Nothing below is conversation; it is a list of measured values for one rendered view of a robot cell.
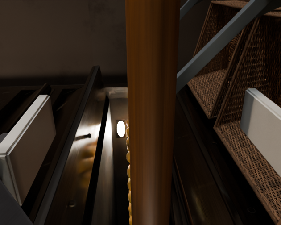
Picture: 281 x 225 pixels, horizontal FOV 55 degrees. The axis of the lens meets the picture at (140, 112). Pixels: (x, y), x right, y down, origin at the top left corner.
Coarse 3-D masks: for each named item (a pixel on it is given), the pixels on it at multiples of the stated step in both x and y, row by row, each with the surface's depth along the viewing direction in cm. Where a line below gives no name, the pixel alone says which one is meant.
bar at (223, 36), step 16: (192, 0) 94; (256, 0) 50; (272, 0) 50; (240, 16) 51; (256, 16) 52; (224, 32) 52; (208, 48) 53; (192, 64) 54; (176, 176) 32; (176, 192) 30; (176, 208) 28; (176, 224) 26; (192, 224) 26
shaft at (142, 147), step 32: (128, 0) 14; (160, 0) 13; (128, 32) 15; (160, 32) 14; (128, 64) 16; (160, 64) 15; (128, 96) 17; (160, 96) 16; (160, 128) 16; (160, 160) 17; (160, 192) 18; (160, 224) 20
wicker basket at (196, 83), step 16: (208, 16) 156; (208, 32) 159; (240, 32) 148; (256, 32) 108; (240, 48) 110; (208, 64) 168; (224, 64) 168; (192, 80) 168; (208, 80) 161; (224, 80) 115; (208, 96) 142; (208, 112) 127; (224, 112) 124
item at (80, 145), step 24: (96, 72) 151; (96, 96) 137; (96, 120) 127; (72, 144) 83; (96, 144) 118; (72, 168) 79; (48, 192) 63; (72, 192) 75; (48, 216) 57; (72, 216) 72
